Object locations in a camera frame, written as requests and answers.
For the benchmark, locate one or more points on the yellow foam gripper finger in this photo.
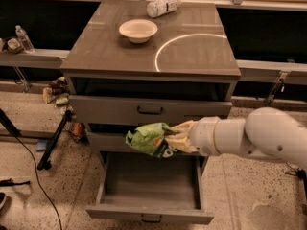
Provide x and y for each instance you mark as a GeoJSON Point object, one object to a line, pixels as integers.
{"type": "Point", "coordinates": [181, 142]}
{"type": "Point", "coordinates": [183, 127]}

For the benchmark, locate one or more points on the green rice chip bag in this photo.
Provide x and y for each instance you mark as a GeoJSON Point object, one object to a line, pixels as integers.
{"type": "Point", "coordinates": [151, 139]}

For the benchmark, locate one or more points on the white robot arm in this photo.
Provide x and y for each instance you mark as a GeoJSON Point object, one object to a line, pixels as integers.
{"type": "Point", "coordinates": [266, 134]}

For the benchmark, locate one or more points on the grey open bottom drawer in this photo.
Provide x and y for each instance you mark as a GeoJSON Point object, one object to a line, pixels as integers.
{"type": "Point", "coordinates": [139, 187]}

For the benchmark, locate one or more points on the grey drawer cabinet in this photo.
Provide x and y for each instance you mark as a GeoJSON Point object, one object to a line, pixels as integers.
{"type": "Point", "coordinates": [189, 58]}

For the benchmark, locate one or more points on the grey top drawer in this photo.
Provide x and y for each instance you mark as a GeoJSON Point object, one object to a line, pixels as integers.
{"type": "Point", "coordinates": [138, 111]}

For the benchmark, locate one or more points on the white paper bowl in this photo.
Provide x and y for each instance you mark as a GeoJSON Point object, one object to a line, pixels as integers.
{"type": "Point", "coordinates": [138, 30]}

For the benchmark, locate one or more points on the lying white plastic bottle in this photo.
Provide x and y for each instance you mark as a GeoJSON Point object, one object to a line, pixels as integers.
{"type": "Point", "coordinates": [160, 7]}

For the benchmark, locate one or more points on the pile of snack bags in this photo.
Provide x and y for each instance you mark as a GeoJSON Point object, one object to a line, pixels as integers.
{"type": "Point", "coordinates": [57, 93]}

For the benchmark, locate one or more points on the black tripod leg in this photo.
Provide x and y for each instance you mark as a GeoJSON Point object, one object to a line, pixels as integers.
{"type": "Point", "coordinates": [44, 163]}

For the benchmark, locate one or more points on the blue cloth on floor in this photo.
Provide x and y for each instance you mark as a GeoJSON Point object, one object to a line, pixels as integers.
{"type": "Point", "coordinates": [41, 145]}

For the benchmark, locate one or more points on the clear water bottle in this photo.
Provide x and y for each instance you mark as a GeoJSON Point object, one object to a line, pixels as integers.
{"type": "Point", "coordinates": [24, 39]}

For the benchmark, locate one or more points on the small bowl on shelf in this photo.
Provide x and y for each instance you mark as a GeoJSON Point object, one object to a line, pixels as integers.
{"type": "Point", "coordinates": [11, 45]}

